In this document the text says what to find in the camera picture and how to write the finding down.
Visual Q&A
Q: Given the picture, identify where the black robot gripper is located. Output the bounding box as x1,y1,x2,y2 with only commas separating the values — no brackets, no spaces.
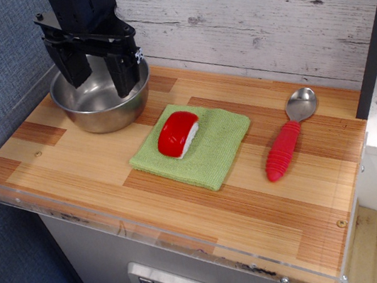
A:
34,0,140,98

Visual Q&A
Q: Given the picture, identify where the red and white toy cake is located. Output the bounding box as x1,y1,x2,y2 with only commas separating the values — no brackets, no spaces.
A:
157,111,199,159

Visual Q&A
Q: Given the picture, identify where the stainless steel pot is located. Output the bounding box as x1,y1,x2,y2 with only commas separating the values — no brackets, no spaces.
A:
50,55,150,133

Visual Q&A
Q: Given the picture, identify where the green folded cloth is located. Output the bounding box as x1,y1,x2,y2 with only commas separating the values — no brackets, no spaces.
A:
121,91,261,204

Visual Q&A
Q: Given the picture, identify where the clear acrylic edge guard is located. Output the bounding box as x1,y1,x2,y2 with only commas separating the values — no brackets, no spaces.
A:
0,65,365,283

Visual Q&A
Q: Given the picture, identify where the silver toy fridge cabinet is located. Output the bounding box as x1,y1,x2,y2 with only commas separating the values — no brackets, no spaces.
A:
38,171,317,283

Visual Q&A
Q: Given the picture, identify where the red handled metal spoon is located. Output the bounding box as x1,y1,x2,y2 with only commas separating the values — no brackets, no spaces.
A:
265,87,317,182

